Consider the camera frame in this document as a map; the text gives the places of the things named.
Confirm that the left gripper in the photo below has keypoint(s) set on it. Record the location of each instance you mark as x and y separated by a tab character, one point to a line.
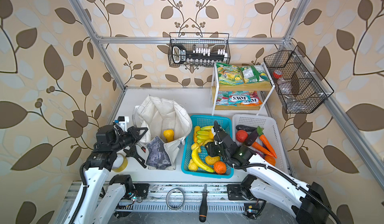
132	131

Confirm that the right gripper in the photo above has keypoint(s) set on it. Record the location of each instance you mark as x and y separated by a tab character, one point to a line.
210	149

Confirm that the yellow pear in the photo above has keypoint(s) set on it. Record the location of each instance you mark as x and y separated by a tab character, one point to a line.
169	135

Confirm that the cream canvas grocery bag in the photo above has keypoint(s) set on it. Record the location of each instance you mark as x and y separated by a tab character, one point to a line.
158	115

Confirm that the green snack bag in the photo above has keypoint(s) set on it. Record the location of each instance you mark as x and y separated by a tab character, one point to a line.
254	74
229	74

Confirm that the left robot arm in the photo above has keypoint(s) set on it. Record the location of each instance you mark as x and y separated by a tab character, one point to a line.
89	207

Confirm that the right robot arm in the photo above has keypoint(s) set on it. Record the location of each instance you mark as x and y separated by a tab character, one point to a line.
308	204

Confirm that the Fox's candy bag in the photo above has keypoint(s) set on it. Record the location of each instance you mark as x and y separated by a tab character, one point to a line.
235	98

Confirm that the black clamp tool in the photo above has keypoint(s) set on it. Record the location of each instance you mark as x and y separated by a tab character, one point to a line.
137	157

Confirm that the orange tangerine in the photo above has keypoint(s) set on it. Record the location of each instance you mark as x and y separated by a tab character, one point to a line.
220	168

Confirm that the red tomato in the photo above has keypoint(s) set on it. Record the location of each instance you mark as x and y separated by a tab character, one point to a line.
241	136

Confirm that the banana bunch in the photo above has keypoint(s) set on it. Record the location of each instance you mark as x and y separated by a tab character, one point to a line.
202	134

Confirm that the dark green cucumber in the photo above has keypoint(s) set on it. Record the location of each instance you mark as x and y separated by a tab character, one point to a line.
245	128

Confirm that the teal plastic basket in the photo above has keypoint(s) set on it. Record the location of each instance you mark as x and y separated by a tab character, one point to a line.
188	166

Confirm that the yellow tape roll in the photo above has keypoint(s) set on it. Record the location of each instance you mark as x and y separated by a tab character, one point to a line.
120	163

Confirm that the purple eggplant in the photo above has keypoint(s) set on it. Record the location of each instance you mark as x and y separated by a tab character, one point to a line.
252	137

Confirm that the yellow lemon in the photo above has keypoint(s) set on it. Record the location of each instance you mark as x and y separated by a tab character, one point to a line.
197	147

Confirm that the single yellow banana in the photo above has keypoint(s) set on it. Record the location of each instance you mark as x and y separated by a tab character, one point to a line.
196	159

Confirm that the orange carrot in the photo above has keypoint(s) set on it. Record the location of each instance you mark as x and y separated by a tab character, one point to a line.
266	142

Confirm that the orange fruit in white basket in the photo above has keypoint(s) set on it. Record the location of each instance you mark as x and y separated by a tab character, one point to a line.
271	160

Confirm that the white plastic basket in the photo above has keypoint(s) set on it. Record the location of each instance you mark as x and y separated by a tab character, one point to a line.
271	131

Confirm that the white wooden two-tier shelf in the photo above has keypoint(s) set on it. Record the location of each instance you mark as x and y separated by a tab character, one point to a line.
264	90

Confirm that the black orange screwdriver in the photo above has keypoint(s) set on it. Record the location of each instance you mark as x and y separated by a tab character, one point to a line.
204	205

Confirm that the plastic bottle red cap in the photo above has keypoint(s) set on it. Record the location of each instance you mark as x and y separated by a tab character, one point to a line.
284	86

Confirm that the black socket tool set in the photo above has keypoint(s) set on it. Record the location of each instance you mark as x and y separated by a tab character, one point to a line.
199	56

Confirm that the black wire basket right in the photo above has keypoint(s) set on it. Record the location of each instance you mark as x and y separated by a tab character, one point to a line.
310	89

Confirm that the black wire basket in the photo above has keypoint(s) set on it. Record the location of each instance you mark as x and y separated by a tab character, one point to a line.
310	89
199	38

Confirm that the black wire basket centre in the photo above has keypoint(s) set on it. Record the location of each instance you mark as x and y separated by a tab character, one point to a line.
199	38

